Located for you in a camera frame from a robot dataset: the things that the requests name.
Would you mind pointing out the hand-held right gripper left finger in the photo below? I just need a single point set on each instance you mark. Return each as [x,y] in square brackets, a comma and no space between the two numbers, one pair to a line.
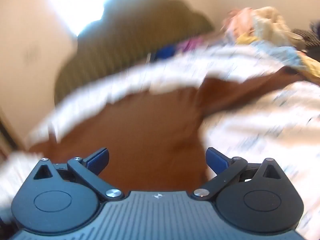
[98,160]

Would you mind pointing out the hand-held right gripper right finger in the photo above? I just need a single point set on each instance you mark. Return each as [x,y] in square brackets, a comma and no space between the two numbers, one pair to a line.
[217,160]

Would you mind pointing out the brown knit sweater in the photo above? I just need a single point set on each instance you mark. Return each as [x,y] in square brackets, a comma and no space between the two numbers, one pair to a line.
[150,130]

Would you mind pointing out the pink clothes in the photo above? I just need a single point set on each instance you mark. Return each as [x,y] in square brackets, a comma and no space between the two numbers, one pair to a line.
[237,22]

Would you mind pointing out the white script-printed duvet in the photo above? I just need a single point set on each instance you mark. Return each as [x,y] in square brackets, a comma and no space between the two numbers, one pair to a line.
[250,130]

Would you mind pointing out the green upholstered headboard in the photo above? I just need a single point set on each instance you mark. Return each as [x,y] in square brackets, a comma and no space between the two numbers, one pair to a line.
[112,45]

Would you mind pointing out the purple cloth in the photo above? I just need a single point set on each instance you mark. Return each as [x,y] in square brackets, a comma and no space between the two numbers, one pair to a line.
[190,43]

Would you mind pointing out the light blue cloth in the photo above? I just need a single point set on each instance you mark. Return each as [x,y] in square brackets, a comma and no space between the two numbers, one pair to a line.
[282,53]

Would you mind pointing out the yellow cloth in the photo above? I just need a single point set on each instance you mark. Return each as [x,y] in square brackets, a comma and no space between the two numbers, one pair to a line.
[311,67]

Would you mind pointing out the cream cloth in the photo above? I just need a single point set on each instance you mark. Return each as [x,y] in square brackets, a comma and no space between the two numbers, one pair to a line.
[270,25]

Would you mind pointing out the dark patterned cloth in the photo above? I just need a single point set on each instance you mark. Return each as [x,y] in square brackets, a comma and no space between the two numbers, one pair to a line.
[308,36]

